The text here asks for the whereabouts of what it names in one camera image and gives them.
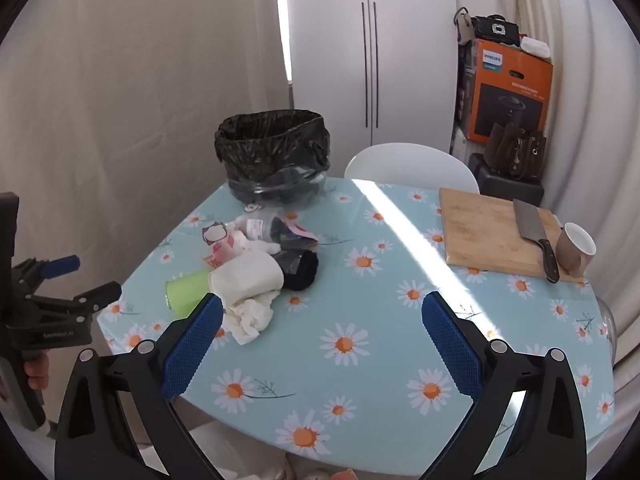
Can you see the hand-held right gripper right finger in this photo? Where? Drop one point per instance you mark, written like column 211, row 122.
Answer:
column 452, row 345

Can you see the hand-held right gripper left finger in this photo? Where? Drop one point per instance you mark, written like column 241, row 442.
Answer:
column 192, row 350

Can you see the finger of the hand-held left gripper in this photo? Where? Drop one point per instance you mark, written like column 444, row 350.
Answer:
column 95, row 297
column 62, row 262

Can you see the green plastic cup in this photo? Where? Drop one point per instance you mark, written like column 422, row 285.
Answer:
column 187, row 292

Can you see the white tissue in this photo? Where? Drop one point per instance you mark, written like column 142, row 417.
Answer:
column 247, row 317

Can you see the white paper wad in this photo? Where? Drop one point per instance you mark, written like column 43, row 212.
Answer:
column 245, row 277

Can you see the red snack wrapper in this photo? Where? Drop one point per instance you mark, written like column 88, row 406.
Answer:
column 227, row 252

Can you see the cartoon cat wrapper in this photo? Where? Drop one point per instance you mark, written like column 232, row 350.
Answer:
column 216, row 234

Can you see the clear plastic bag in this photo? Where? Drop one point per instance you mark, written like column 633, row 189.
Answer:
column 255, row 225

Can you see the dark wrapper with pink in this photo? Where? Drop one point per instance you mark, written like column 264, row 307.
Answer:
column 290, row 235

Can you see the clear plastic trash bin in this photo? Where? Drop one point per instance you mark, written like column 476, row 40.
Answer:
column 280, row 192

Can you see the black trash bag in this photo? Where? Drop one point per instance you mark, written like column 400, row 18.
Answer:
column 270, row 145

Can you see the blue daisy tablecloth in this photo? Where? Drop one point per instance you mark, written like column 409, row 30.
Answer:
column 350, row 310

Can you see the wooden cutting board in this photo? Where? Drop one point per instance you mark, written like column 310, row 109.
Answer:
column 480, row 230

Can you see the beige mug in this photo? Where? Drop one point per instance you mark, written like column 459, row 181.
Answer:
column 570, row 255

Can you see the clear plastic chair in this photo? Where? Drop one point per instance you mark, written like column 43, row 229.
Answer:
column 607, row 325

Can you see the beige curtain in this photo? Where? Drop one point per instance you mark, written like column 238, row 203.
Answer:
column 125, row 110

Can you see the white chair back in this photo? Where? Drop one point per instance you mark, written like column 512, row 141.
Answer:
column 410, row 165

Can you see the brown suede bag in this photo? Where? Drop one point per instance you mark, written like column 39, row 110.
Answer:
column 515, row 152

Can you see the orange cardboard box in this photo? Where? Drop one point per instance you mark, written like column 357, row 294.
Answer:
column 510, row 90

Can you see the white curtain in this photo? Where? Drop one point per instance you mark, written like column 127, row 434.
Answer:
column 590, row 110

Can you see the white wardrobe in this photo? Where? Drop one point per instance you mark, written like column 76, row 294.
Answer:
column 410, row 60

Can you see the white pouch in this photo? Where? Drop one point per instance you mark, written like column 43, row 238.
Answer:
column 535, row 46

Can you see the beige handbag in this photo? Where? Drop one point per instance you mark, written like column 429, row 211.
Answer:
column 464, row 27

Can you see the black handbag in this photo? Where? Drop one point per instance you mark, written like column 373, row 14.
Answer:
column 495, row 30

